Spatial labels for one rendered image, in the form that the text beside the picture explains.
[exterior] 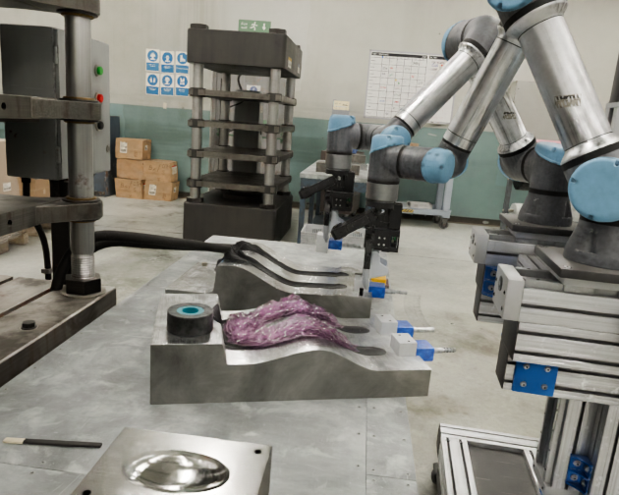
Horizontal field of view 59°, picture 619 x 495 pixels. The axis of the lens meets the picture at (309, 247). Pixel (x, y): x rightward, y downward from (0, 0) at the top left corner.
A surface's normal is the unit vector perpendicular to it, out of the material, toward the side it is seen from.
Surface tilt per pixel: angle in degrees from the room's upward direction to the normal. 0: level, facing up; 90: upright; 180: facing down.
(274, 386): 90
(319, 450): 0
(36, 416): 0
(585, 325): 90
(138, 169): 88
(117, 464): 0
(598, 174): 97
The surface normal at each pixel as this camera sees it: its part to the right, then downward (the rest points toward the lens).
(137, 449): 0.07, -0.97
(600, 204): -0.53, 0.27
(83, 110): 0.73, 0.21
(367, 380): 0.19, 0.24
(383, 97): -0.11, 0.22
